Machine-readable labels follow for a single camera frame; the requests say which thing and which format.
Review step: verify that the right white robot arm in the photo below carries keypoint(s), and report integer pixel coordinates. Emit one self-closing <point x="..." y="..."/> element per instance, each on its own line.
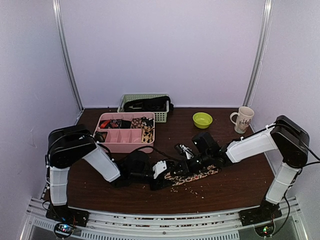
<point x="283" y="136"/>

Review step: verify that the leopard print rolled tie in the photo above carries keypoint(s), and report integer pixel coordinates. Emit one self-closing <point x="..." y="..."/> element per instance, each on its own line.
<point x="147" y="134"/>

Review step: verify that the lime green bowl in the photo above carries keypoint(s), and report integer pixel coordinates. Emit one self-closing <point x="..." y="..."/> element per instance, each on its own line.
<point x="202" y="120"/>

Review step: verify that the right aluminium frame post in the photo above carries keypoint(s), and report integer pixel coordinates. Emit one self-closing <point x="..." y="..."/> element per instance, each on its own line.
<point x="261" y="47"/>

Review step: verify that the aluminium frame post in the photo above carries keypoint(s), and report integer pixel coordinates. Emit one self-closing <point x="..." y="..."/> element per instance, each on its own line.
<point x="261" y="47"/>
<point x="65" y="53"/>

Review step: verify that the floral paisley tie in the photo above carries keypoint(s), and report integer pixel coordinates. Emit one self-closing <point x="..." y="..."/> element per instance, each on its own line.
<point x="179" y="180"/>

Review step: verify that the left aluminium frame post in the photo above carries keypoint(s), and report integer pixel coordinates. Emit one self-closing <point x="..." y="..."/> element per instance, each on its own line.
<point x="65" y="53"/>

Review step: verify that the dark red patterned rolled tie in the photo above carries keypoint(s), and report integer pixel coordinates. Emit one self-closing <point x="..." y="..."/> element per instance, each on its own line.
<point x="115" y="124"/>

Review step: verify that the black floral rolled tie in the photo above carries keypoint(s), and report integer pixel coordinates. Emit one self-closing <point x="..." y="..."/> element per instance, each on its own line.
<point x="148" y="122"/>

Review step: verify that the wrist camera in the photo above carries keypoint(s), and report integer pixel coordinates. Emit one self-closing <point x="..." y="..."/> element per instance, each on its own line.
<point x="159" y="168"/>
<point x="184" y="151"/>

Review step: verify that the front aluminium rail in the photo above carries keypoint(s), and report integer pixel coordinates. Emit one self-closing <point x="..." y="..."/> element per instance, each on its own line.
<point x="104" y="225"/>

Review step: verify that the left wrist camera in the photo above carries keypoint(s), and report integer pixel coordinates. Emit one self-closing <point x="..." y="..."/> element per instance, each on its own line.
<point x="159" y="168"/>

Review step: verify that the green perforated plastic basket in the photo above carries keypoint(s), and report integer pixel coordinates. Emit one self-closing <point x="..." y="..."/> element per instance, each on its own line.
<point x="160" y="117"/>

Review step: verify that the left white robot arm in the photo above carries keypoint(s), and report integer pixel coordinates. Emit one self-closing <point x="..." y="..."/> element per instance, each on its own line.
<point x="68" y="145"/>

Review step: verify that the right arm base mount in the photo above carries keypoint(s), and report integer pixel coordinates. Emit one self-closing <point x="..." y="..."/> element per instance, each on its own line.
<point x="260" y="216"/>

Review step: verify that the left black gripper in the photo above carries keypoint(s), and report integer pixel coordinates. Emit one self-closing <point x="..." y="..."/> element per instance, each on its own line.
<point x="157" y="185"/>

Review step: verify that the black tie in basket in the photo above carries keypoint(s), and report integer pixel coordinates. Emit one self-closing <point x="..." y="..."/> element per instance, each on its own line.
<point x="156" y="104"/>

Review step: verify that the white printed mug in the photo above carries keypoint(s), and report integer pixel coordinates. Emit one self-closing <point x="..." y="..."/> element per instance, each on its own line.
<point x="242" y="119"/>

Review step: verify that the brown dotted rolled tie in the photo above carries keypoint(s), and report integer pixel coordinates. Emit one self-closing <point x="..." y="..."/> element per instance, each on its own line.
<point x="136" y="123"/>

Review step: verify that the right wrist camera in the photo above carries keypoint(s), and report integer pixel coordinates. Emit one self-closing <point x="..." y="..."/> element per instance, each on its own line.
<point x="184" y="151"/>

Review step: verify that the pink divided organizer box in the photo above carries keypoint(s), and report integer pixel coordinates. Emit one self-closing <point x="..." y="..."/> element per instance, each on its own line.
<point x="123" y="140"/>

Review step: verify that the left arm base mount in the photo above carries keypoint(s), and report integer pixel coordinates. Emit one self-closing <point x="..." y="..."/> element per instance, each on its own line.
<point x="72" y="218"/>

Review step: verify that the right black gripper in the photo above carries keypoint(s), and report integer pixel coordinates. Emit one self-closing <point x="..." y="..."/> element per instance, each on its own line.
<point x="184" y="164"/>

